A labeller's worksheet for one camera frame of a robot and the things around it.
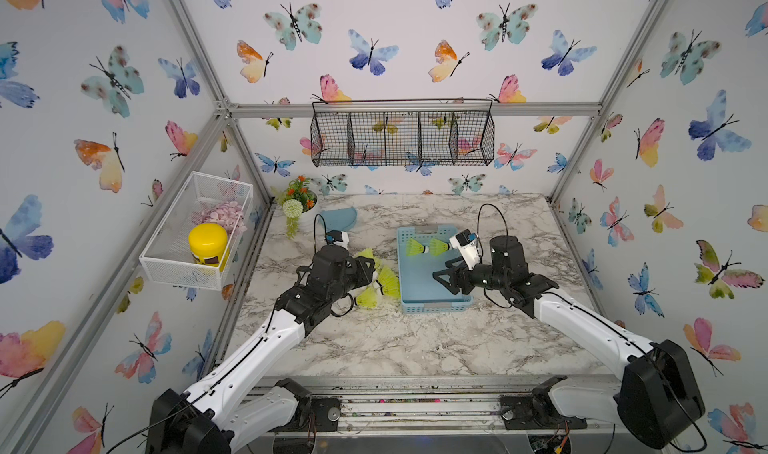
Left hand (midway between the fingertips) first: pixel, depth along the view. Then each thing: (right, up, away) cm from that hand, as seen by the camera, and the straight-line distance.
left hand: (375, 261), depth 78 cm
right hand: (+18, -2, +2) cm, 18 cm away
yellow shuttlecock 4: (-3, -12, +13) cm, 19 cm away
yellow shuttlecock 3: (+3, -8, +18) cm, 20 cm away
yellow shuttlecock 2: (-2, +2, 0) cm, 3 cm away
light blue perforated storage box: (+13, -11, +16) cm, 24 cm away
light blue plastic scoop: (-16, +12, +37) cm, 42 cm away
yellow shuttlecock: (+11, +2, +23) cm, 26 cm away
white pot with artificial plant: (-27, +17, +22) cm, 39 cm away
